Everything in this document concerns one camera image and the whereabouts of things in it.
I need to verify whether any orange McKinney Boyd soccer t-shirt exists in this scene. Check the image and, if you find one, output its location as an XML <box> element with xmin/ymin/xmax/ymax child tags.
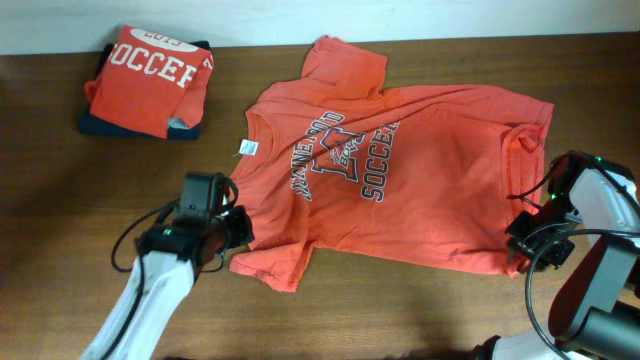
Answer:
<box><xmin>230</xmin><ymin>36</ymin><xmax>554</xmax><ymax>292</ymax></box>

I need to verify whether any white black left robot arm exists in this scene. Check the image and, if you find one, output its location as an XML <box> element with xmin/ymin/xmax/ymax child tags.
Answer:
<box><xmin>81</xmin><ymin>172</ymin><xmax>254</xmax><ymax>359</ymax></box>

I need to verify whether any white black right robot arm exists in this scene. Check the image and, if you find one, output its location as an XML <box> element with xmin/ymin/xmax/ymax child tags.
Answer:
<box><xmin>470</xmin><ymin>151</ymin><xmax>639</xmax><ymax>360</ymax></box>

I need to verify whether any folded orange soccer shirt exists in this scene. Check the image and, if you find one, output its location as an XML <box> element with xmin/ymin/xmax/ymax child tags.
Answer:
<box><xmin>84</xmin><ymin>25</ymin><xmax>214</xmax><ymax>139</ymax></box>

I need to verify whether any folded navy blue shirt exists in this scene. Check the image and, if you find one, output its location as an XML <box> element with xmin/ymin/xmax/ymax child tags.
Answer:
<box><xmin>76</xmin><ymin>40</ymin><xmax>211</xmax><ymax>142</ymax></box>

